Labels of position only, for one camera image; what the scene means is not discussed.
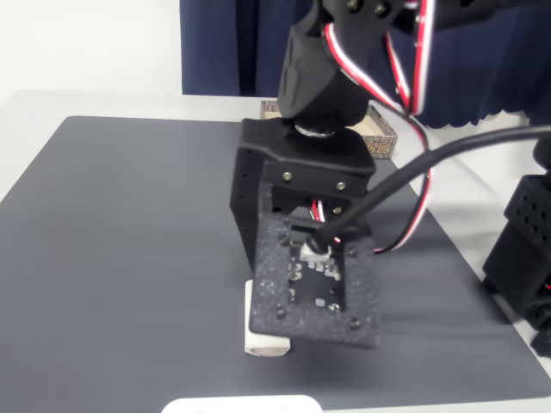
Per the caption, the white rectangular block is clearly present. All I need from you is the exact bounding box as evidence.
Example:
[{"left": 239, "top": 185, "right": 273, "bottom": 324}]
[{"left": 244, "top": 279, "right": 290, "bottom": 359}]

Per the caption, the bark-pattern open cardboard box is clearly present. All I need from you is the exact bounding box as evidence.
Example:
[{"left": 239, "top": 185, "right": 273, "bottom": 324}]
[{"left": 259, "top": 100, "right": 398, "bottom": 160}]

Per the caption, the navy blue curtain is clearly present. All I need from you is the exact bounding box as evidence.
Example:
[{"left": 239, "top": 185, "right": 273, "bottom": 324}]
[{"left": 178, "top": 0, "right": 551, "bottom": 130}]

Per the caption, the dark grey desk mat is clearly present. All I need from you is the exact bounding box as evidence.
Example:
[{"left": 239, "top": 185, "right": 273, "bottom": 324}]
[{"left": 0, "top": 114, "right": 551, "bottom": 412}]

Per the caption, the white rounded device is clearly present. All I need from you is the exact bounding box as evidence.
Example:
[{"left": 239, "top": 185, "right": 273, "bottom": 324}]
[{"left": 161, "top": 394, "right": 324, "bottom": 413}]

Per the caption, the red white gripper servo wire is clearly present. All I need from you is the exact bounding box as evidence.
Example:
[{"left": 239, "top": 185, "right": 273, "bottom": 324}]
[{"left": 309, "top": 23, "right": 434, "bottom": 256}]

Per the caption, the red white arm servo wire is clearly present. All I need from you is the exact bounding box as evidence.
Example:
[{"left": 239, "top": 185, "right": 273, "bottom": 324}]
[{"left": 385, "top": 0, "right": 436, "bottom": 115}]

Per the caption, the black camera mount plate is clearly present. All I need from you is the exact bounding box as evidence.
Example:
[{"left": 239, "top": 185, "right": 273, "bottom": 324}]
[{"left": 251, "top": 219, "right": 382, "bottom": 349}]

